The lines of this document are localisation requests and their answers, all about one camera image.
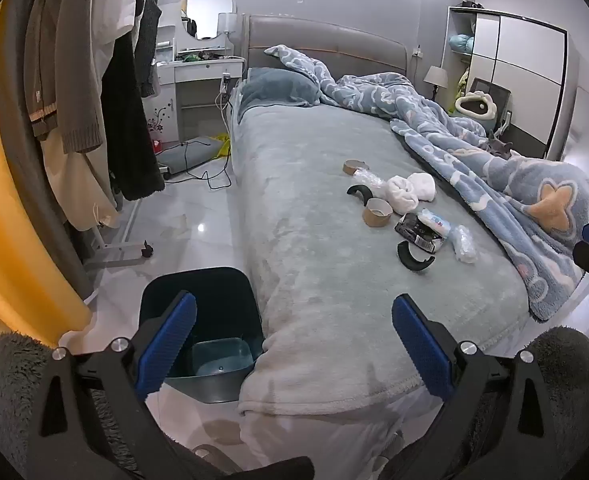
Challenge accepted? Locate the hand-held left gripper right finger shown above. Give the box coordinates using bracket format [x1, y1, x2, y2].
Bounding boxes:
[391, 294, 560, 480]

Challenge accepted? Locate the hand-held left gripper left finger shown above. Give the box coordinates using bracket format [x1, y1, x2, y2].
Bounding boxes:
[27, 291, 198, 480]

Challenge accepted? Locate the dark teal trash bin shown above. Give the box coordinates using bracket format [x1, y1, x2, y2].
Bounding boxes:
[138, 266, 265, 405]

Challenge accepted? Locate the black rubber tire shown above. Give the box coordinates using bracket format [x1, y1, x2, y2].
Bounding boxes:
[397, 241, 435, 273]
[346, 185, 375, 208]

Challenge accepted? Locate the clear plastic wrapper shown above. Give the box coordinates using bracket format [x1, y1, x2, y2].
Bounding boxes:
[449, 225, 479, 264]

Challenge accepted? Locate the black foil packet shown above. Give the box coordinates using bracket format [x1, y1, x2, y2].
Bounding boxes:
[394, 211, 445, 252]

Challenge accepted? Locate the white and blue tissue pack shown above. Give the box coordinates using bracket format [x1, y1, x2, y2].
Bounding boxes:
[417, 208, 452, 238]

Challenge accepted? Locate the white tissue wad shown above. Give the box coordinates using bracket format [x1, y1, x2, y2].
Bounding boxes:
[407, 172, 437, 201]
[385, 176, 420, 213]

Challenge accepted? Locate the clear plastic bag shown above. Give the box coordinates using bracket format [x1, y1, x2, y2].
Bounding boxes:
[353, 169, 390, 196]

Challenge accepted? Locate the white clothes rack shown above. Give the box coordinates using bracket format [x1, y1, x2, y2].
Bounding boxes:
[82, 200, 155, 271]

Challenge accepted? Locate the pale green fleece bed cover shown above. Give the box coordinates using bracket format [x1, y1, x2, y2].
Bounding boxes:
[234, 102, 530, 418]

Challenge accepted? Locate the grey cat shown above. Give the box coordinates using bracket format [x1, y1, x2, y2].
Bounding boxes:
[479, 132, 515, 158]

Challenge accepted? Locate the blue patterned fleece blanket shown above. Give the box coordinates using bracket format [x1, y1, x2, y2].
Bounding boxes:
[264, 45, 589, 323]

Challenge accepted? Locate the grey fleece pajamas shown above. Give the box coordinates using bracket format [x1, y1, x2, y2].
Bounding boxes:
[0, 325, 589, 480]

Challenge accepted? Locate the black framed panel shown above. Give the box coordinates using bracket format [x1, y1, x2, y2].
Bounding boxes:
[469, 77, 512, 131]

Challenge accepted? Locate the white flower-shaped cat bed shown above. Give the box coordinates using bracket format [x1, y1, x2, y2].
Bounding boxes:
[454, 91, 497, 121]

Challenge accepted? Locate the grey floor cushion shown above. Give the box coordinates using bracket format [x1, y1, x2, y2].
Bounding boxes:
[157, 137, 225, 177]

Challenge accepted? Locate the white wardrobe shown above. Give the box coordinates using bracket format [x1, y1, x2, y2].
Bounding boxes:
[441, 6, 570, 158]

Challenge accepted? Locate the yellow curtain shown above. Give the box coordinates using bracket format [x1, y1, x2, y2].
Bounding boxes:
[0, 0, 92, 346]

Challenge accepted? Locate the black fleece coat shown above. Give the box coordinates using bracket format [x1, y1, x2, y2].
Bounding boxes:
[99, 30, 166, 202]

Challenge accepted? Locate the beige bedside lamp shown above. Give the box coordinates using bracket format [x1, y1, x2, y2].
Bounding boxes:
[423, 66, 450, 101]

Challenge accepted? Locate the blue-grey pillow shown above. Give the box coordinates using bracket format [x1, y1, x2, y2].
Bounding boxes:
[238, 67, 322, 121]

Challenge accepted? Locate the white vanity desk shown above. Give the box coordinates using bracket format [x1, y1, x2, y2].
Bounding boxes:
[155, 55, 248, 143]

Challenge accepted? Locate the white vanity shelf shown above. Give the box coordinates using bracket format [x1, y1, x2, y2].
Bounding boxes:
[157, 25, 180, 63]

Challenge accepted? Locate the grey knit vest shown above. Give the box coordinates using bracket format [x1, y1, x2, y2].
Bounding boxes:
[133, 0, 162, 98]

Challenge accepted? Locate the grey upholstered bed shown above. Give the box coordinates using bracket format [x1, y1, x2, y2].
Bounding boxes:
[232, 14, 589, 480]

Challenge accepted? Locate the white table lamp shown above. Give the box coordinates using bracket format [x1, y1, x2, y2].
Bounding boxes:
[218, 12, 239, 56]

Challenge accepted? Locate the round vanity mirror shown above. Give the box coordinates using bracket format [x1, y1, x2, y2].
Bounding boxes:
[181, 0, 237, 41]

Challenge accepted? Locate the white shirt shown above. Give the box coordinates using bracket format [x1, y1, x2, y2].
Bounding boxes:
[84, 0, 140, 81]

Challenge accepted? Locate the black cable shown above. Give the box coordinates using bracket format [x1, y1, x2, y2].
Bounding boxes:
[182, 140, 232, 191]

